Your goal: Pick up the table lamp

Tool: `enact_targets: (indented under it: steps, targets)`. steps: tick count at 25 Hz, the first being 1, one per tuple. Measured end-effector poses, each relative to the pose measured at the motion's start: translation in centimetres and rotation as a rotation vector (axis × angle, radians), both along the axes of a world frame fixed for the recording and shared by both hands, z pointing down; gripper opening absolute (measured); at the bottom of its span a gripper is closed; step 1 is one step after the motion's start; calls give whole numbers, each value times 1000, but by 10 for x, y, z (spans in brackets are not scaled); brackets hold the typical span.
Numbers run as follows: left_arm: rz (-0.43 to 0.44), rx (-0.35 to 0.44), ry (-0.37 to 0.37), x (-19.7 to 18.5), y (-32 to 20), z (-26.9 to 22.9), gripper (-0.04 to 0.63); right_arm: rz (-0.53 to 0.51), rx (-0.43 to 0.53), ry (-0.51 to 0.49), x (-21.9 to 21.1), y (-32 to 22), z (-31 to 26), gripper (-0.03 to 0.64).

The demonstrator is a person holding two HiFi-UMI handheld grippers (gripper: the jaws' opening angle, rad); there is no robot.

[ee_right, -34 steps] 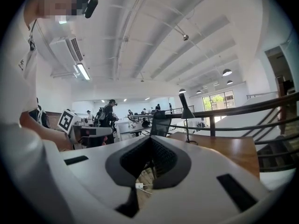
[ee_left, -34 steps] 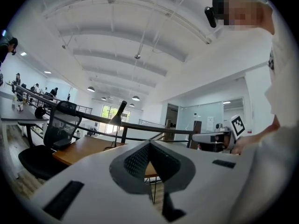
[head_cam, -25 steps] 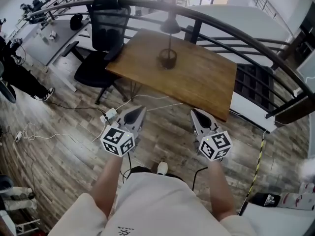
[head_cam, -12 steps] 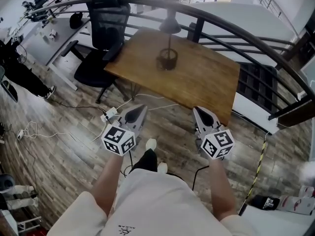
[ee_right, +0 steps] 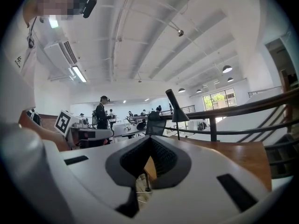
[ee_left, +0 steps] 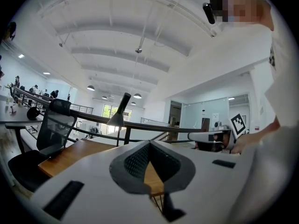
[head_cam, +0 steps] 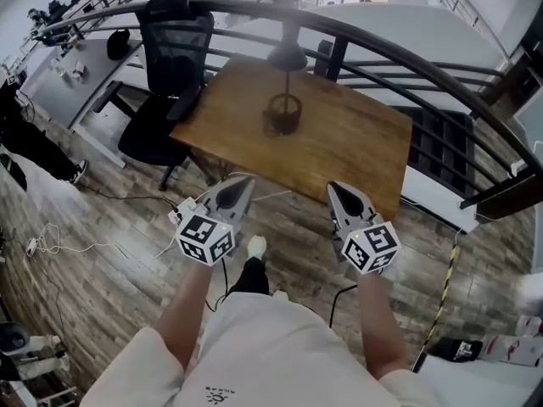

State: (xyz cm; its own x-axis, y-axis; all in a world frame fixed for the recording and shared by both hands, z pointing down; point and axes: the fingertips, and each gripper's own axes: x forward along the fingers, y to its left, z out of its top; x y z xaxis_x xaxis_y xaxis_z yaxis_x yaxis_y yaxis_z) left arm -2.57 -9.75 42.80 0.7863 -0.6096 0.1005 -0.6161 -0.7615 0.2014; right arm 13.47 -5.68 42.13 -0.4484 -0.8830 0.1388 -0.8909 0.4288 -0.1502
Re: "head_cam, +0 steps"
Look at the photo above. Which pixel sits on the person's white shirt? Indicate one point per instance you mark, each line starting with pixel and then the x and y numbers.
pixel 271 354

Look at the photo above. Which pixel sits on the black bag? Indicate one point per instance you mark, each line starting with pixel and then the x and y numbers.
pixel 118 45

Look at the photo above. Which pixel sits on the black mesh office chair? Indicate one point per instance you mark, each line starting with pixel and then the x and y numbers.
pixel 148 138

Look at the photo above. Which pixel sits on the red white boxes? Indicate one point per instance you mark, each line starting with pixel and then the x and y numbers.
pixel 517 346

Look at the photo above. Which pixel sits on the black desk lamp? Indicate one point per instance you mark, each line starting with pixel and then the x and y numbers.
pixel 287 55

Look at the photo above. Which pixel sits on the person's right white shoe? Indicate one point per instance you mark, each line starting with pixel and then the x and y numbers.
pixel 281 295

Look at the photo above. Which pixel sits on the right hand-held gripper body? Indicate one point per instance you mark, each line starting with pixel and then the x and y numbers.
pixel 369 248

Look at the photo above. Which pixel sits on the dark staircase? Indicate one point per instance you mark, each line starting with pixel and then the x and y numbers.
pixel 449 151

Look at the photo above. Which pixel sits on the white power adapter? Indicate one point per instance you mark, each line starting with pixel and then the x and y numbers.
pixel 31 247

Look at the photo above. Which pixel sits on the dark curved railing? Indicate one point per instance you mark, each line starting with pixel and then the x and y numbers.
pixel 339 53

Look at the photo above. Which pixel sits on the person's left white shoe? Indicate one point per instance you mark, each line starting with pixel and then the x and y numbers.
pixel 257 246

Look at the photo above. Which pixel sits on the white table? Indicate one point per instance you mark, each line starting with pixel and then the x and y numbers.
pixel 479 384

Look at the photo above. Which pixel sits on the person's right forearm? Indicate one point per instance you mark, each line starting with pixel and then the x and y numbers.
pixel 384 325

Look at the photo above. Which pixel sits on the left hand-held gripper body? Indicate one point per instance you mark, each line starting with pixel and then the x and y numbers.
pixel 205 240

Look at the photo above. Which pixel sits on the white balcony edge panel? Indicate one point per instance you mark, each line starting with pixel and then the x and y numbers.
pixel 441 202

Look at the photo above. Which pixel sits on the person's white shoe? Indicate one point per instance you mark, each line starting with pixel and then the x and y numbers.
pixel 281 295
pixel 257 246

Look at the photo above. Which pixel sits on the small white box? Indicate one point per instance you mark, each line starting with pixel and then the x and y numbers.
pixel 78 69

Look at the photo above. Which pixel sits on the black box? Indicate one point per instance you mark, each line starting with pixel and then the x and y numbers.
pixel 456 350

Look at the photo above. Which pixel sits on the grey desk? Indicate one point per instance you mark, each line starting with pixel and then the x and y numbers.
pixel 85 83

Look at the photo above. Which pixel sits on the yellow black striped tape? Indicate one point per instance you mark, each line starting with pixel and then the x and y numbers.
pixel 443 295

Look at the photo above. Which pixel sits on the person's black trousers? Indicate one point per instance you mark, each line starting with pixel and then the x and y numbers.
pixel 252 276

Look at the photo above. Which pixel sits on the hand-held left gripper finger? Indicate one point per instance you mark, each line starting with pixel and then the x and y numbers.
pixel 211 197
pixel 249 206

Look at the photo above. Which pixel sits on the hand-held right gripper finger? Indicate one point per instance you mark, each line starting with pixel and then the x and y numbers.
pixel 368 208
pixel 336 212

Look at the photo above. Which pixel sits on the person's left forearm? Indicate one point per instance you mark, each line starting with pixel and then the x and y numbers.
pixel 184 316

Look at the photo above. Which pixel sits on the white power strip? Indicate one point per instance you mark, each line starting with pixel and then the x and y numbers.
pixel 180 212

